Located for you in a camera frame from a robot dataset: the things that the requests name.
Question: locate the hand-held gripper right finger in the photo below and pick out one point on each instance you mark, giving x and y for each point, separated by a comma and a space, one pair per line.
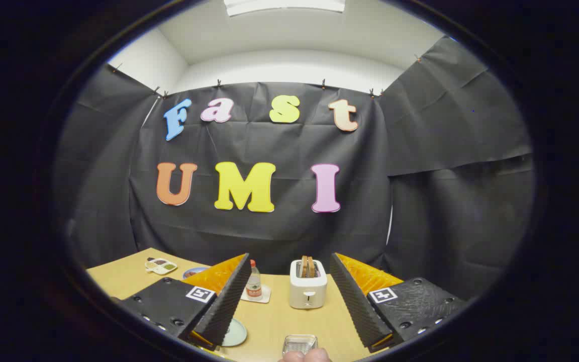
355, 301

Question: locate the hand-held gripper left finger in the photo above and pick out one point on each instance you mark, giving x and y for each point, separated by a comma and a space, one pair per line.
229, 301

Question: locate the clear water bottle red cap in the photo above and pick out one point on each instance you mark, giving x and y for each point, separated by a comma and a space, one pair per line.
254, 281

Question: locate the light green plate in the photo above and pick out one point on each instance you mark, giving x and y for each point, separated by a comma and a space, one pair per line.
236, 333

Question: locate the white square coaster tray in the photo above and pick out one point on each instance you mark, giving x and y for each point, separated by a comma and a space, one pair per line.
266, 295

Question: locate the blue food plate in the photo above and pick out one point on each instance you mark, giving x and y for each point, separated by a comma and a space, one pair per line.
192, 272

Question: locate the white toaster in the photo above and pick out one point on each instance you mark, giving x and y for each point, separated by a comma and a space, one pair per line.
308, 291

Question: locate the white divided sauce dish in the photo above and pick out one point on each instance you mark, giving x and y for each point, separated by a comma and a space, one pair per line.
160, 266

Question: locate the ceiling light panel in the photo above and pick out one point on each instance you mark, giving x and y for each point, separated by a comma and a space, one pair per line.
284, 5

